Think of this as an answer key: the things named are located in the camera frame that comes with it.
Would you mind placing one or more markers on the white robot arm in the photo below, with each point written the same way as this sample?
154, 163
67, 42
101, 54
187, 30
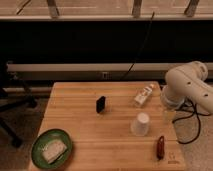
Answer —
187, 81

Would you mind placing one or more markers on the black eraser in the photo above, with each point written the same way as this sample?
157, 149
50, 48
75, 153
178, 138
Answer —
100, 104

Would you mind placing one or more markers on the thin black rod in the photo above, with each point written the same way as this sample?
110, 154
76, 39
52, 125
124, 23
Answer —
140, 50

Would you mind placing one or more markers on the white sponge on plate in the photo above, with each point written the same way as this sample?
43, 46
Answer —
53, 150

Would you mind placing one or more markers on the green plate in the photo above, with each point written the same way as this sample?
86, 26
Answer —
46, 137

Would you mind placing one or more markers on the brown red pocket knife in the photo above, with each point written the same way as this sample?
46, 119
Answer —
160, 148

